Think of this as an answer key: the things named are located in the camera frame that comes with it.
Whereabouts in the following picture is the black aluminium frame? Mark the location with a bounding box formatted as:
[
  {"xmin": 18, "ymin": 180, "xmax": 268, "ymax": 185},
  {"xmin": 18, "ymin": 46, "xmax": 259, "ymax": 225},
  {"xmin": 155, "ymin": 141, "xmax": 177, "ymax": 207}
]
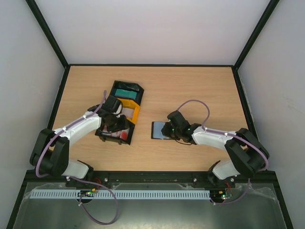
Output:
[{"xmin": 7, "ymin": 0, "xmax": 293, "ymax": 229}]

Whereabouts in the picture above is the black front rail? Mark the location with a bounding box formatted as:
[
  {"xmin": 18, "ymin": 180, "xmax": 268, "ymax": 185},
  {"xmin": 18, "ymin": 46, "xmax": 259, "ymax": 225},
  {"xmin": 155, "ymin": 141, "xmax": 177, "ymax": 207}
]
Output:
[{"xmin": 22, "ymin": 170, "xmax": 279, "ymax": 189}]

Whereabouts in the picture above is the yellow bin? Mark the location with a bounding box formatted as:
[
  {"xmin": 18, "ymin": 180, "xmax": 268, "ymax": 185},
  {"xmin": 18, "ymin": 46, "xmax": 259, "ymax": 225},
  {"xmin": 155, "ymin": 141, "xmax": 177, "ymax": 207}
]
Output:
[{"xmin": 119, "ymin": 98, "xmax": 140, "ymax": 124}]

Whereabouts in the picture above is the white slotted cable duct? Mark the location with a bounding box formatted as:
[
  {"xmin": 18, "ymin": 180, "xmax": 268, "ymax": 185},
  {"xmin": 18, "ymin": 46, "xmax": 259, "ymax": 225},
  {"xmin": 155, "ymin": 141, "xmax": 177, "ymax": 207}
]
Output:
[{"xmin": 30, "ymin": 189, "xmax": 210, "ymax": 200}]

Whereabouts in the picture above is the black bin with red cards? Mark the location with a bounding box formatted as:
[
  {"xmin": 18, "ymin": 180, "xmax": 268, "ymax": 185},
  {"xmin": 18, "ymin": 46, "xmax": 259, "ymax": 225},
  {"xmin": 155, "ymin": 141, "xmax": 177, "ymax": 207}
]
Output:
[{"xmin": 95, "ymin": 121, "xmax": 135, "ymax": 145}]

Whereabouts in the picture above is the teal card stack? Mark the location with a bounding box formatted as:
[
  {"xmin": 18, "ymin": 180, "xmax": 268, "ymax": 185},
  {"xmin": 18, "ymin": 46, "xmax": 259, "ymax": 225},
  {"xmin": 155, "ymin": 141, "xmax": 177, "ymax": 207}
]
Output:
[{"xmin": 115, "ymin": 89, "xmax": 137, "ymax": 99}]

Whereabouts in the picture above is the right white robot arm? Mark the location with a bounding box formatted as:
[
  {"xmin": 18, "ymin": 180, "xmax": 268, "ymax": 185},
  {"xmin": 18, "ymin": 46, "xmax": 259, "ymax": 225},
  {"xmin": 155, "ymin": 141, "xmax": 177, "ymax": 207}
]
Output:
[{"xmin": 159, "ymin": 110, "xmax": 270, "ymax": 187}]

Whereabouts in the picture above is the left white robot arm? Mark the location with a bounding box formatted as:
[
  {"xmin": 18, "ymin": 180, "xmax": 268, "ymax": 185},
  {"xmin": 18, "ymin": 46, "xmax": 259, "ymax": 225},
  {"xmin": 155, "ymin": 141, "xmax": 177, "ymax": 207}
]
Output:
[{"xmin": 30, "ymin": 95, "xmax": 127, "ymax": 180}]

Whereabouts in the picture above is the white pink card stack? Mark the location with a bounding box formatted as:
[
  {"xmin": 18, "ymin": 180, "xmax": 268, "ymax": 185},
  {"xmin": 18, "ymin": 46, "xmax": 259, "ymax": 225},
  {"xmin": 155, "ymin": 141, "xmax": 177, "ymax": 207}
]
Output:
[{"xmin": 122, "ymin": 107, "xmax": 135, "ymax": 119}]

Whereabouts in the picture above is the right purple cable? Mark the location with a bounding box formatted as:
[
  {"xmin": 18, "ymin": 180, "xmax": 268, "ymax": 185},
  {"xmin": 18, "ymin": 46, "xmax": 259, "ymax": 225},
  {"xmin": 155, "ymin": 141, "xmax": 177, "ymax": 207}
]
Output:
[{"xmin": 177, "ymin": 99, "xmax": 269, "ymax": 206}]

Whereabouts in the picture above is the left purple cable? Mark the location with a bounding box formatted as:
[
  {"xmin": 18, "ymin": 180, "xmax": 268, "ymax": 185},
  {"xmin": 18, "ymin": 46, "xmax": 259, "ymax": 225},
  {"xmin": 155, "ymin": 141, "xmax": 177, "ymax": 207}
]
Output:
[{"xmin": 35, "ymin": 90, "xmax": 119, "ymax": 225}]

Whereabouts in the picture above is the purple cable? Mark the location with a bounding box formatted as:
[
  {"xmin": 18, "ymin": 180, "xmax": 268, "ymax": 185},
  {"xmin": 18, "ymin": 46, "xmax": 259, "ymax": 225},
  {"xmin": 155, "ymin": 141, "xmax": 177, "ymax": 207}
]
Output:
[
  {"xmin": 35, "ymin": 90, "xmax": 119, "ymax": 225},
  {"xmin": 177, "ymin": 99, "xmax": 269, "ymax": 206}
]

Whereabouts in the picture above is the black bin with teal cards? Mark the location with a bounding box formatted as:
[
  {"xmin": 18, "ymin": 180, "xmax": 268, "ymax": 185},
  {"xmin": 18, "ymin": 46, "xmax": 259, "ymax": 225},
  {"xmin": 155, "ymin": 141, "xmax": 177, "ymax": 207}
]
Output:
[{"xmin": 110, "ymin": 81, "xmax": 144, "ymax": 105}]

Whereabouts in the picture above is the black leather card holder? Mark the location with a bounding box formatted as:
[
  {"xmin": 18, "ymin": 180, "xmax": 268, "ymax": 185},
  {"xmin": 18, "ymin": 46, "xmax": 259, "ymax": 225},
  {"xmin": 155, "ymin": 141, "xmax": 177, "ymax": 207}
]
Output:
[{"xmin": 151, "ymin": 122, "xmax": 171, "ymax": 140}]

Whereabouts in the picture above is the red white card stack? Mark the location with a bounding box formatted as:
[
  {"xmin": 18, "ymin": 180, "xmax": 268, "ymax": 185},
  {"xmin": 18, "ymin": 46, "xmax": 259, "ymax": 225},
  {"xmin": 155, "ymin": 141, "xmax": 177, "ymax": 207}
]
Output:
[{"xmin": 102, "ymin": 128, "xmax": 130, "ymax": 140}]

